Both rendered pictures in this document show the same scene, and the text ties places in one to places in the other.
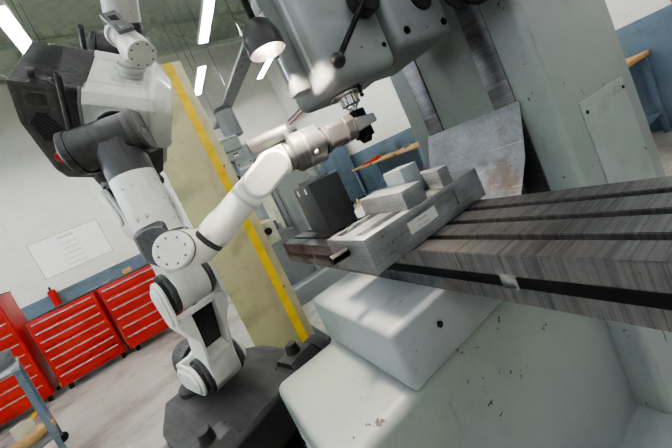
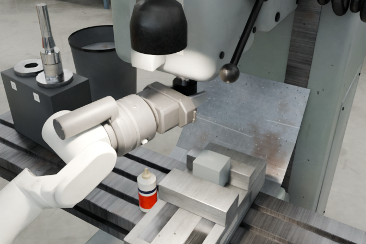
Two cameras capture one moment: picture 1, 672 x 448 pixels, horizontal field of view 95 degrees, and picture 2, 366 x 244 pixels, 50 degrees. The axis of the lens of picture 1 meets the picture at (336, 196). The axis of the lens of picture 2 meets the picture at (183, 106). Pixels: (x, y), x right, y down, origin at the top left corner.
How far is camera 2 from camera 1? 52 cm
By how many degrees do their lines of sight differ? 39
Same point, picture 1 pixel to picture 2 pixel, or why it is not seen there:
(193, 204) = not seen: outside the picture
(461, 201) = (251, 199)
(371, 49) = not seen: hidden behind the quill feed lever
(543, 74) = (340, 81)
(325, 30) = (223, 20)
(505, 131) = (286, 110)
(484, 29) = (317, 12)
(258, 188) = (72, 197)
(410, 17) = not seen: outside the picture
